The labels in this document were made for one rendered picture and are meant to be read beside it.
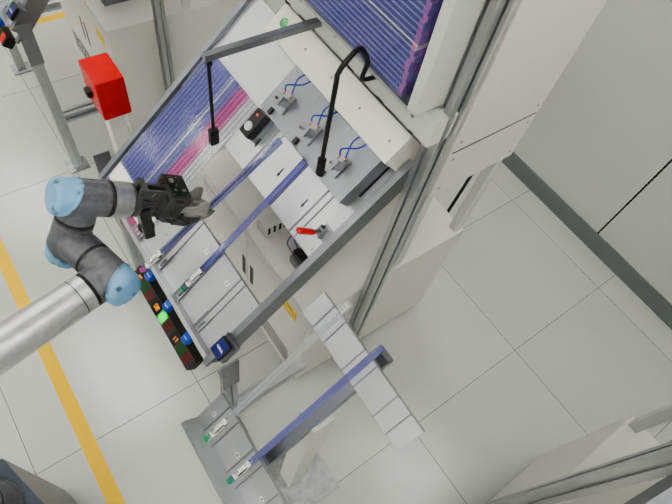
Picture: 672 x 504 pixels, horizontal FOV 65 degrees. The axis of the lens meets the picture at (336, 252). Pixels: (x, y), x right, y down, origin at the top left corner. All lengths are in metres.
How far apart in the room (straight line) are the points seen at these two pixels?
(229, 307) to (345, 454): 0.93
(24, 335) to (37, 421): 1.20
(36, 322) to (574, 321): 2.22
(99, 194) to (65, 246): 0.12
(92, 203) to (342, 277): 0.83
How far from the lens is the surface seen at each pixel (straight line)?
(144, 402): 2.17
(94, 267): 1.10
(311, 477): 2.07
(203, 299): 1.44
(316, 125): 1.24
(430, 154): 1.12
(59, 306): 1.07
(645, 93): 2.53
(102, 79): 1.98
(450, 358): 2.34
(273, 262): 1.66
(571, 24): 1.28
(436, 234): 1.83
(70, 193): 1.10
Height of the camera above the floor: 2.05
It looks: 57 degrees down
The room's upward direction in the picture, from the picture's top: 15 degrees clockwise
